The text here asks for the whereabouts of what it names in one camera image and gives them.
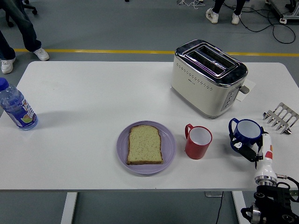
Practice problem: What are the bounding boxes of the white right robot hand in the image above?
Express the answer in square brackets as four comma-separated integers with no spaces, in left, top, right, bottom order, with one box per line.
[228,126,277,179]

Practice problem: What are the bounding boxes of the blue enamel cup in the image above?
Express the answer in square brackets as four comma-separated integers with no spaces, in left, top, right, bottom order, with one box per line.
[228,118,263,152]

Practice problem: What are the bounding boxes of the red enamel cup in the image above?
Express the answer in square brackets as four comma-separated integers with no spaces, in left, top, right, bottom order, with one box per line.
[185,123,213,160]

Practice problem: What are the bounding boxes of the bread slice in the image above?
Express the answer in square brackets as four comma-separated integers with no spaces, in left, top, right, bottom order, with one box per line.
[126,125,164,165]

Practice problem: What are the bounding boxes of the white table leg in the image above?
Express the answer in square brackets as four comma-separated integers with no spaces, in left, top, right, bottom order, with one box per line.
[232,191,251,224]
[60,192,78,224]

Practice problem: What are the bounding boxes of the metal toast rack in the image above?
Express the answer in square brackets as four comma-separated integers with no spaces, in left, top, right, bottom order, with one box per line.
[263,102,299,135]

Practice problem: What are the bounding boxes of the white paper card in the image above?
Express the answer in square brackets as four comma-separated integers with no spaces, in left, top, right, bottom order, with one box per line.
[235,78,256,102]

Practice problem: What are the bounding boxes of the purple plate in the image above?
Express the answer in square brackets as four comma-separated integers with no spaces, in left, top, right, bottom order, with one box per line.
[116,120,177,175]

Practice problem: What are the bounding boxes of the cream and chrome toaster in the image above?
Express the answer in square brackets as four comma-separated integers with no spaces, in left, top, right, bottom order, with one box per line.
[170,39,250,119]

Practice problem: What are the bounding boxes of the person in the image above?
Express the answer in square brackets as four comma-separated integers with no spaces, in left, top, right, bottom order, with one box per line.
[205,0,247,25]
[0,0,50,74]

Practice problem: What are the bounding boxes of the plastic bottle with blue cap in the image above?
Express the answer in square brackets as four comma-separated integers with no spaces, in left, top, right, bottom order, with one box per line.
[0,77,39,131]

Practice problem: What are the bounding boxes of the black office chair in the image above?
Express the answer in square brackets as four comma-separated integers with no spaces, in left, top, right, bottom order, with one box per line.
[4,0,38,28]

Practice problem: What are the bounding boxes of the black cable under table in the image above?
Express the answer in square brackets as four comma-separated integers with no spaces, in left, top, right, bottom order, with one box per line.
[214,191,224,224]

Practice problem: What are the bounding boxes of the black floor cable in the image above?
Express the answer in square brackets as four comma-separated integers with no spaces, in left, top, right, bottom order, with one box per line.
[238,3,297,44]

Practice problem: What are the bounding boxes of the metal equipment frame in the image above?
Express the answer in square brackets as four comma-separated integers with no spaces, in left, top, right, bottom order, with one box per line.
[266,0,299,21]

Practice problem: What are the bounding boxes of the white floor cable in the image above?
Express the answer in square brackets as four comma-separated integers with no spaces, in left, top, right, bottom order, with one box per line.
[177,0,205,10]

